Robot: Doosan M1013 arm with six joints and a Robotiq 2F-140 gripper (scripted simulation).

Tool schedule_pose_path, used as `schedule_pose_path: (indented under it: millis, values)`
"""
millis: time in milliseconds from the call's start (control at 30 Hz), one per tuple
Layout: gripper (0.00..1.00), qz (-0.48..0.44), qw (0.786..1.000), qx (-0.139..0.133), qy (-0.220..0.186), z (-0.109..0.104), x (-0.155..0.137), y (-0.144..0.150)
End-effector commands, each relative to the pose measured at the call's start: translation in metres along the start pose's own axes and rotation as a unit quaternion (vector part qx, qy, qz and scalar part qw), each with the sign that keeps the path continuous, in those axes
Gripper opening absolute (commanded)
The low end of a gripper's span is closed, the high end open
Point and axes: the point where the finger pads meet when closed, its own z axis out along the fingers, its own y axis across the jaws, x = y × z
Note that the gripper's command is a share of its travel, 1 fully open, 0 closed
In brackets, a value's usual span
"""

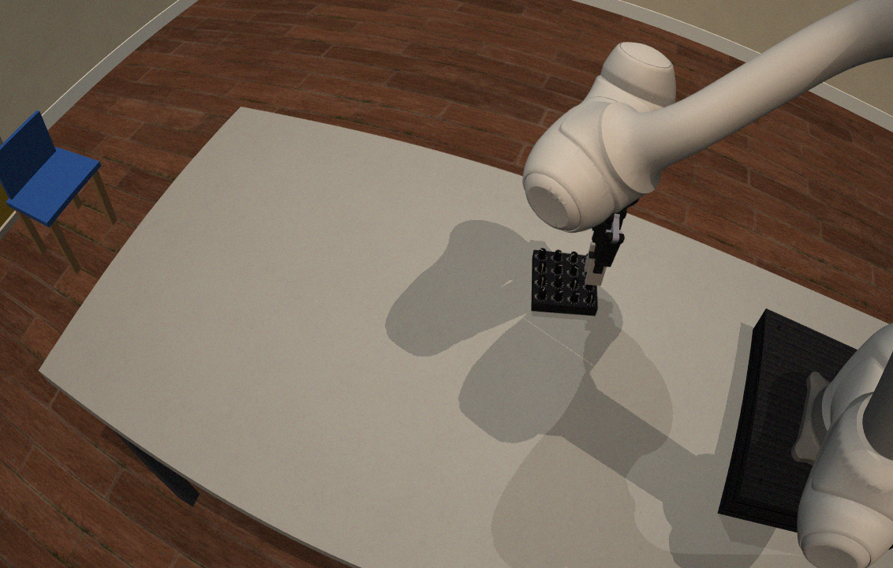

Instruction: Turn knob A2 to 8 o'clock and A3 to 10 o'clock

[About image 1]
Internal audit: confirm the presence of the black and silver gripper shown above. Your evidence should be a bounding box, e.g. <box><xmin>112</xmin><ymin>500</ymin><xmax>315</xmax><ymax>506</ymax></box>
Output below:
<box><xmin>585</xmin><ymin>198</ymin><xmax>640</xmax><ymax>286</ymax></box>

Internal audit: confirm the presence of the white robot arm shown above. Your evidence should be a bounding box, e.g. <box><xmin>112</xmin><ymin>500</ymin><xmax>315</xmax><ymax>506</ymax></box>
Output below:
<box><xmin>522</xmin><ymin>0</ymin><xmax>893</xmax><ymax>568</ymax></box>

